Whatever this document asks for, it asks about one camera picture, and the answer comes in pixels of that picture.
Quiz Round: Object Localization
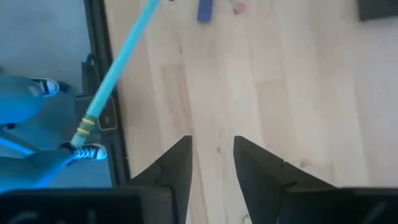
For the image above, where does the black white sneaker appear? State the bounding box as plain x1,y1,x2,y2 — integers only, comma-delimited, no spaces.
30,77,60,98
59,142,108,166

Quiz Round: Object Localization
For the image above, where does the turquoise pencil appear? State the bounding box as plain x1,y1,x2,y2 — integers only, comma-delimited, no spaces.
70,0,162,147

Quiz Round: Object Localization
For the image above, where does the purple eraser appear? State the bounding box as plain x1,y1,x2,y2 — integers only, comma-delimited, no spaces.
197,0,215,23

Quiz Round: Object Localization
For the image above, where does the person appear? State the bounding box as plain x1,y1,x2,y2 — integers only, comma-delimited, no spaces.
0,65,109,192

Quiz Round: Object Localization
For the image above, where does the black mesh desk organizer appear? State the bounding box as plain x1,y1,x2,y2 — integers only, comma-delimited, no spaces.
356,0,398,22

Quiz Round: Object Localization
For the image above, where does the grey camera bracket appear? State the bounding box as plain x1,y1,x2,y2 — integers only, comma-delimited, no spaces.
96,95,119,132

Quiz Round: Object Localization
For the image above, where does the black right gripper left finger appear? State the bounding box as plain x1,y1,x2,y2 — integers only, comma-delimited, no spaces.
127,135,194,224

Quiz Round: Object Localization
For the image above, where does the black aluminium table frame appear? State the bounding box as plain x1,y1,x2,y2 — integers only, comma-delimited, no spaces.
81,0,131,189

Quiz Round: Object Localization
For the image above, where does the brown rubber band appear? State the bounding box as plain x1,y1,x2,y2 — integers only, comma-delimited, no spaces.
231,1,248,16

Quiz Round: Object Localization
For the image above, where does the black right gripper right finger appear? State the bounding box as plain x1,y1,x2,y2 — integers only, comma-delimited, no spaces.
233,135,336,224

